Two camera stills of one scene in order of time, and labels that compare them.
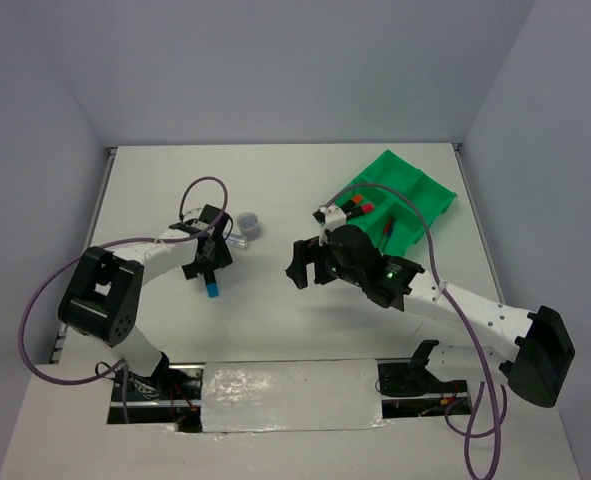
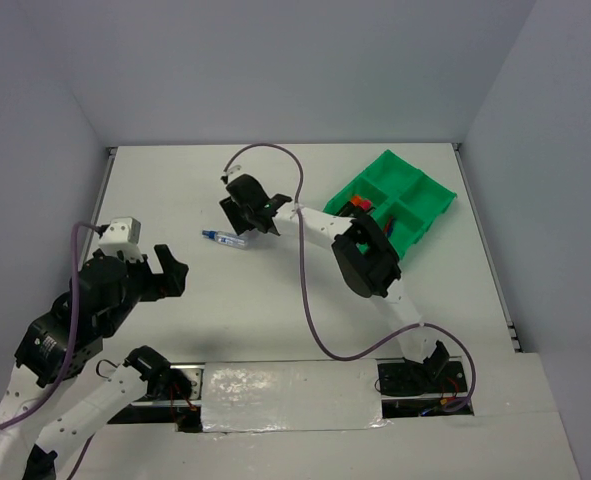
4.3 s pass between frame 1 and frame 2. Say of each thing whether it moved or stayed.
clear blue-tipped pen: stayed
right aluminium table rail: stayed
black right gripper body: moved
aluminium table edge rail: stayed
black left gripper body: moved
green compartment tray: stayed
